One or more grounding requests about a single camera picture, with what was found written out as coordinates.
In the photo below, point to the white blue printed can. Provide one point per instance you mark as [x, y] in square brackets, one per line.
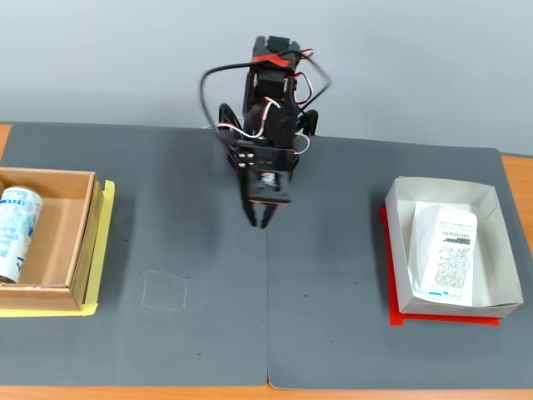
[16, 233]

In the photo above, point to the brown cardboard box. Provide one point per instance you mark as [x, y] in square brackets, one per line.
[58, 237]

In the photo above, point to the red paper sheet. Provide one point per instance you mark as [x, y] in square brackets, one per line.
[416, 321]

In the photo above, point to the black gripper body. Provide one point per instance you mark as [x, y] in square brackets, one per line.
[266, 159]

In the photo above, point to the white cardboard box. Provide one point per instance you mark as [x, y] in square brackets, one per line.
[401, 250]

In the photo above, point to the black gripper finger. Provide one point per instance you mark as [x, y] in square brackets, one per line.
[251, 212]
[268, 214]

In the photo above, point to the grey mat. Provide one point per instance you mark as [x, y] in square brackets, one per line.
[341, 250]
[125, 208]

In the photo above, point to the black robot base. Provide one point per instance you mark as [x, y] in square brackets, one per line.
[310, 121]

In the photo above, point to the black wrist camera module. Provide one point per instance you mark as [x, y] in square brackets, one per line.
[268, 187]

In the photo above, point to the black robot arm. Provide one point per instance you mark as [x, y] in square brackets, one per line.
[272, 83]

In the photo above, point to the yellow paper sheet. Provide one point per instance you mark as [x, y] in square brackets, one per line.
[106, 233]

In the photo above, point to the white printed packet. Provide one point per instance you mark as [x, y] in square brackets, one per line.
[449, 254]

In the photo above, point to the red tape band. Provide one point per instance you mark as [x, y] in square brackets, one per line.
[275, 59]

